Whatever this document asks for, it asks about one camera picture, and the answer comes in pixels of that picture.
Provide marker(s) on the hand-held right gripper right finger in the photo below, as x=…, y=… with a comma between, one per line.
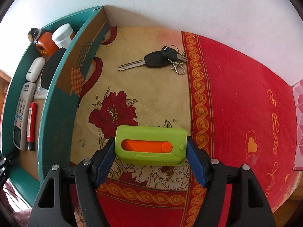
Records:
x=196, y=163

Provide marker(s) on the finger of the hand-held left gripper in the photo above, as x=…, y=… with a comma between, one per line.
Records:
x=4, y=170

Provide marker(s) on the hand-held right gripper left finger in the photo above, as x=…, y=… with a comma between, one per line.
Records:
x=104, y=165

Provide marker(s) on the green case with orange slider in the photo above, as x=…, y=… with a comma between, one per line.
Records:
x=146, y=132

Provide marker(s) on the red tube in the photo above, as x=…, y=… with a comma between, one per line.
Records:
x=32, y=123

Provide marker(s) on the teal cardboard box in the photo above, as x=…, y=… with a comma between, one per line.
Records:
x=56, y=134

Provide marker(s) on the grey remote control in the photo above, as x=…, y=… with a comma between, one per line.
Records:
x=21, y=113

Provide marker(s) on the white earbud case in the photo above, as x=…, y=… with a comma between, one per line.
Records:
x=35, y=69

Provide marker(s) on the black pouch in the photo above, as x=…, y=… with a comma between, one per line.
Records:
x=51, y=68

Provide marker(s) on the orange monkey alarm clock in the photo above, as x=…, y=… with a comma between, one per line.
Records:
x=45, y=43

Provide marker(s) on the white orange pill bottle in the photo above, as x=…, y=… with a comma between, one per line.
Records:
x=61, y=35

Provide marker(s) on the pink fluffy rug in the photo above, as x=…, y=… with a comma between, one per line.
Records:
x=21, y=217

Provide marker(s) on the red floral tablecloth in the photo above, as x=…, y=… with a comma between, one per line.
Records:
x=236, y=99

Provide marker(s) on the pink geometric patterned box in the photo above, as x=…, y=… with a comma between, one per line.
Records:
x=298, y=123

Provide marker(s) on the key bunch with black fob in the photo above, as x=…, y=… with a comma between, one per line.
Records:
x=153, y=60

